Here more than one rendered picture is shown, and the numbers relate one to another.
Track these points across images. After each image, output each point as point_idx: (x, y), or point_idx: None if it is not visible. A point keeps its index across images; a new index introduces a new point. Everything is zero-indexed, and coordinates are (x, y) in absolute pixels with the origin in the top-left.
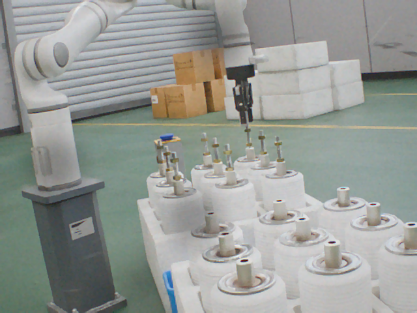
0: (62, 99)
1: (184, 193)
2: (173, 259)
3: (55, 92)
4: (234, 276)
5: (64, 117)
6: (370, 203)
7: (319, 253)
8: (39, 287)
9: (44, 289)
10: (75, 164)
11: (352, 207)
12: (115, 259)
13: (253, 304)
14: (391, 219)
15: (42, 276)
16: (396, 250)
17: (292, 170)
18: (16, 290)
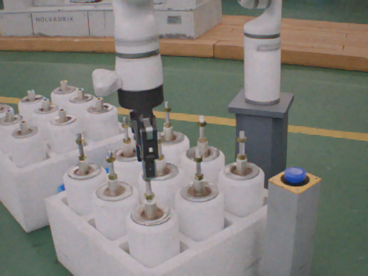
0: (244, 27)
1: (164, 139)
2: None
3: (254, 21)
4: (70, 90)
5: (244, 42)
6: (10, 111)
7: (37, 100)
8: (338, 205)
9: (329, 205)
10: (245, 84)
11: (19, 129)
12: (328, 259)
13: None
14: (1, 121)
15: (362, 216)
16: (6, 105)
17: (74, 176)
18: (353, 198)
